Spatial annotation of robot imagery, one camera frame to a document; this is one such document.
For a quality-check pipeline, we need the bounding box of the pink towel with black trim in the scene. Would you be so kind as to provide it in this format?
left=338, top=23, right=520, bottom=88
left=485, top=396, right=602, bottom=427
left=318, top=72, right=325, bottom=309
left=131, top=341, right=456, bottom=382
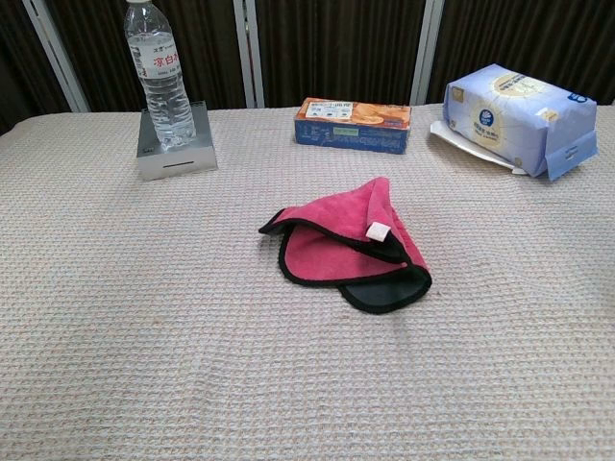
left=258, top=176, right=432, bottom=315

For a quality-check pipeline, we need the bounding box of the orange and blue biscuit box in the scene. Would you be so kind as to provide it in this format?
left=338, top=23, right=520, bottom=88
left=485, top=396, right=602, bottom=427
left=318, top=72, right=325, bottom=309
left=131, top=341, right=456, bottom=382
left=293, top=97, right=413, bottom=156

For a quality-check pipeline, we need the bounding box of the silver metal box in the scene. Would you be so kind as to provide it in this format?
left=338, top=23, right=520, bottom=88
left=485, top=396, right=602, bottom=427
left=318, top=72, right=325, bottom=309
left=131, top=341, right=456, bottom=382
left=135, top=100, right=218, bottom=182

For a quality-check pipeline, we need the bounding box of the beige woven tablecloth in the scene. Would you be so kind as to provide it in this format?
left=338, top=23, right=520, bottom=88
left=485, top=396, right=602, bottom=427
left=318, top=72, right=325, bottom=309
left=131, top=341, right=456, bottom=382
left=0, top=103, right=615, bottom=461

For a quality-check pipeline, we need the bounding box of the dark pleated curtain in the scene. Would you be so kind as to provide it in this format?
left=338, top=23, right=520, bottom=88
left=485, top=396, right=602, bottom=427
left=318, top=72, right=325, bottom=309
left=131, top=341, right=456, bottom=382
left=0, top=0, right=615, bottom=135

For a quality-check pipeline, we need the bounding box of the clear plastic water bottle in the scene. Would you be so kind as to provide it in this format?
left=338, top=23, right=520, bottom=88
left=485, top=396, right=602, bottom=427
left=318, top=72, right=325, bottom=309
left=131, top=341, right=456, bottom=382
left=123, top=0, right=197, bottom=151

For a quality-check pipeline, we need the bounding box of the pale blue tissue pack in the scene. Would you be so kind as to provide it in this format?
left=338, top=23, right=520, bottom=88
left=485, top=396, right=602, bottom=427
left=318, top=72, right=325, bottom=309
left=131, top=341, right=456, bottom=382
left=442, top=62, right=600, bottom=182

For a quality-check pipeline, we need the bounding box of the white frame post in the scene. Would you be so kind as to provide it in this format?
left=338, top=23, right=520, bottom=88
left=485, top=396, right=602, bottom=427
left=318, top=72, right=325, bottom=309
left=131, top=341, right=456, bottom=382
left=409, top=0, right=446, bottom=106
left=21, top=0, right=91, bottom=113
left=232, top=0, right=266, bottom=109

